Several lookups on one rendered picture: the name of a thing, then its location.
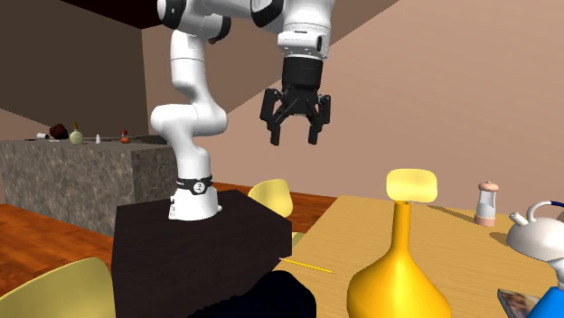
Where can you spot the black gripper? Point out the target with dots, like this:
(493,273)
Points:
(302,77)

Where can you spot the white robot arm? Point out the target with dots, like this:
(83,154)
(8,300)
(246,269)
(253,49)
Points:
(189,127)

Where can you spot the yellow pencil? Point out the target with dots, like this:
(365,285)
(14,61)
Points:
(308,265)

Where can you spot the dark robot stand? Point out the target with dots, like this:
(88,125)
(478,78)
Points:
(194,260)

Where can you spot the black rounded object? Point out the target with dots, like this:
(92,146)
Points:
(273,297)

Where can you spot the yellow long-necked vase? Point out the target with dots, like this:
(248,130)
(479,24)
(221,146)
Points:
(396,286)

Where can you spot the wooden table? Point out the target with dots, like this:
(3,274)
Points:
(454,242)

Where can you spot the pink and clear grinder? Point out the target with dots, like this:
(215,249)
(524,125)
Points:
(486,207)

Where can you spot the grey stone counter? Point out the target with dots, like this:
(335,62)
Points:
(75,180)

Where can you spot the book with picture cover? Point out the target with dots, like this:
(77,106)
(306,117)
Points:
(515,304)

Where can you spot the blue and white object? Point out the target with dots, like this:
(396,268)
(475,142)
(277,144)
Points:
(550,304)

